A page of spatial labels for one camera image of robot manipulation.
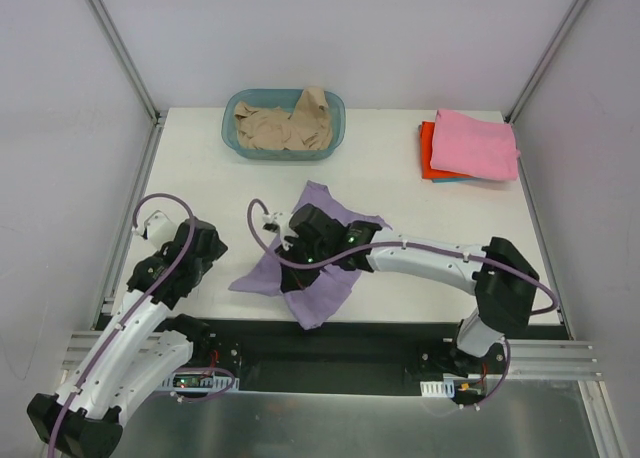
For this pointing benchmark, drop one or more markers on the right aluminium frame post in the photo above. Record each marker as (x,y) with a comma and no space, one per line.
(543,64)

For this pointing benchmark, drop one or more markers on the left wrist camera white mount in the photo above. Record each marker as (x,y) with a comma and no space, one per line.
(157,229)

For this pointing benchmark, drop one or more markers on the orange folded t shirt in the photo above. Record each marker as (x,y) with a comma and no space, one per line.
(426,131)

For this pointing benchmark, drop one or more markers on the blue folded t shirt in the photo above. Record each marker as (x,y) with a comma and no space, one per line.
(460,182)

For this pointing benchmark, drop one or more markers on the front aluminium rail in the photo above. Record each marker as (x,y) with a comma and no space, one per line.
(554,360)

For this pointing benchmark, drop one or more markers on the left grey cable duct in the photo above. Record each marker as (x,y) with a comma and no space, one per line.
(209,382)

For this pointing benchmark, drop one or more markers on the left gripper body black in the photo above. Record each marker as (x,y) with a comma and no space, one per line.
(163,251)

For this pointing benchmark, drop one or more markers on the beige t shirt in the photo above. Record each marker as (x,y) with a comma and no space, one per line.
(307,128)

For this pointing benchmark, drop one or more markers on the aluminium frame post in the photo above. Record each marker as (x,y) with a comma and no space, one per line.
(543,64)
(123,57)

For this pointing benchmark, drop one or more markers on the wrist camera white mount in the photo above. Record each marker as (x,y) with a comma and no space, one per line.
(157,229)
(279,223)

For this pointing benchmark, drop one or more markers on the pink folded t shirt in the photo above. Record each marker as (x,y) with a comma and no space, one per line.
(480,149)

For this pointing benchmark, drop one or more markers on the grey cable duct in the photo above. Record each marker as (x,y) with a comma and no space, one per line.
(437,389)
(209,382)

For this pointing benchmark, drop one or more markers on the right grey cable duct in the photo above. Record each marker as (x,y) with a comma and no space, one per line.
(437,389)

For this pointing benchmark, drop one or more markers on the teal plastic basket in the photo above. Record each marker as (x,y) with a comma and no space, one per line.
(286,99)

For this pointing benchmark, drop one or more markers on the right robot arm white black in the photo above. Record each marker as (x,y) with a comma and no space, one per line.
(500,279)

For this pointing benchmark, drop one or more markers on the purple t shirt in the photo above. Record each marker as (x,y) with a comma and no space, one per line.
(315,304)

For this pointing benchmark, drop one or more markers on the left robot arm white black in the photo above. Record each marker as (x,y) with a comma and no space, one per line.
(142,344)

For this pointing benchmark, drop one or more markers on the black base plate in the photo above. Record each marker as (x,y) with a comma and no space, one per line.
(380,359)

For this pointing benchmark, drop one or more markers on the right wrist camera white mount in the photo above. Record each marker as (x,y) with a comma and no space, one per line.
(279,223)

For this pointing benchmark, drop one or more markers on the left aluminium frame post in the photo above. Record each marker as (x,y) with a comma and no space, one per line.
(123,57)

